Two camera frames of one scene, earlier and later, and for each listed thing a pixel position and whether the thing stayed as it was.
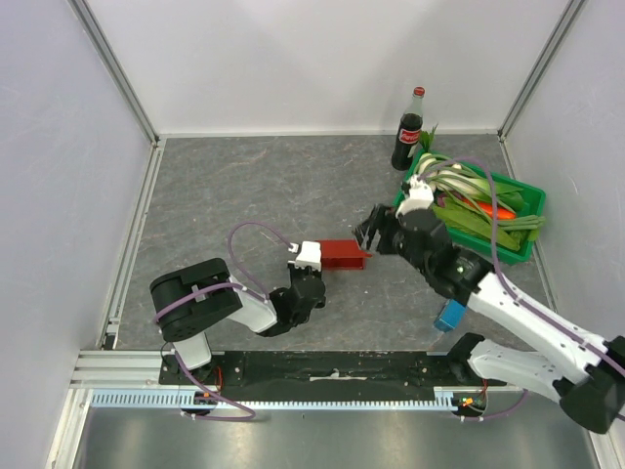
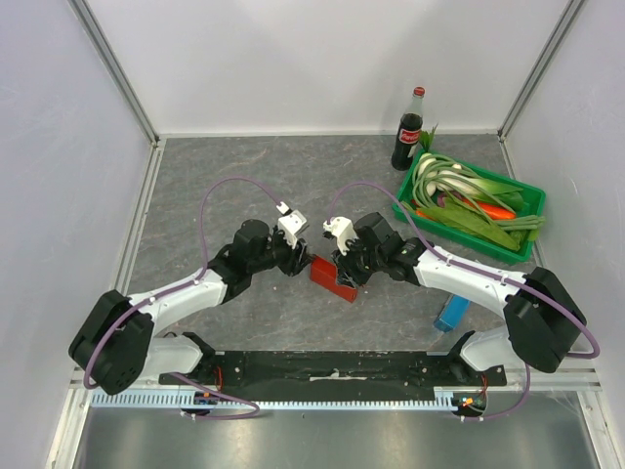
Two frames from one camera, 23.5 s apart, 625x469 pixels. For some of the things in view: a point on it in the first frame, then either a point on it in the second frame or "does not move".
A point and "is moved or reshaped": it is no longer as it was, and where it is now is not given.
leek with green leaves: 453,178 does not move
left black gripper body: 298,274 -> 282,254
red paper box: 342,254 is moved or reshaped
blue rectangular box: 450,317 does not move
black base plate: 325,376 does not move
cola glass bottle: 408,134 does not move
